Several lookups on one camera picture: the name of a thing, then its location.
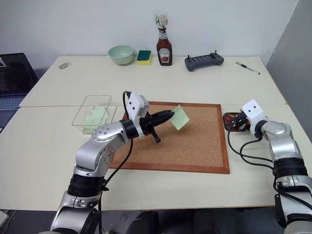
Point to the wood framed cork board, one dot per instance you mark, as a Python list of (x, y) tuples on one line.
[(190, 148)]

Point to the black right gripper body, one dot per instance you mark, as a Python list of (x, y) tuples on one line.
[(246, 124)]

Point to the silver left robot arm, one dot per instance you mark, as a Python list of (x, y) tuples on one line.
[(97, 148)]

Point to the grey handheld controller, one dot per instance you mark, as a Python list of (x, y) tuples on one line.
[(204, 62)]

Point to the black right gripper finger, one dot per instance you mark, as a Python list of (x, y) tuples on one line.
[(242, 127), (240, 116)]

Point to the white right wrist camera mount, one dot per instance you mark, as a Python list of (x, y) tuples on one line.
[(254, 112)]

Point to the small grey oval object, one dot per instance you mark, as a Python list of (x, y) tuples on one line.
[(64, 65)]

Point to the black and silver pen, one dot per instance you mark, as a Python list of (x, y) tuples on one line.
[(247, 67)]

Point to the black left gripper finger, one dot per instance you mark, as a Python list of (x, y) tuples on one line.
[(162, 121), (163, 114)]

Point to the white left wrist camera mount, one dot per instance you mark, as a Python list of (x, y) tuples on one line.
[(136, 109)]

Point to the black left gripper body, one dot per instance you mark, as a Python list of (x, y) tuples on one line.
[(147, 124)]

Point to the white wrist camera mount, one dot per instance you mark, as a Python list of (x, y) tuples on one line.
[(136, 109), (254, 112)]

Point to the green and yellow sponge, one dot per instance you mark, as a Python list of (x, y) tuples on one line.
[(144, 57)]

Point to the light green paper note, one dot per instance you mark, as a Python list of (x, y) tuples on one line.
[(100, 112), (93, 120), (180, 118)]

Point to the small red-brown dish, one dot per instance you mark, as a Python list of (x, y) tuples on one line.
[(230, 128)]

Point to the red ketchup bottle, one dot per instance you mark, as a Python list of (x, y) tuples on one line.
[(164, 52)]

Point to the pale green bowl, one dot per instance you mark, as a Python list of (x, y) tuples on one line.
[(121, 55)]

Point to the clear plastic container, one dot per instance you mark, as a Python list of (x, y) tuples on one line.
[(97, 102)]

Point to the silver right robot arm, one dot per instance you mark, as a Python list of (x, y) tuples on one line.
[(282, 143)]

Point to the dark laptop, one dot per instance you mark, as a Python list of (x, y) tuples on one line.
[(14, 80)]

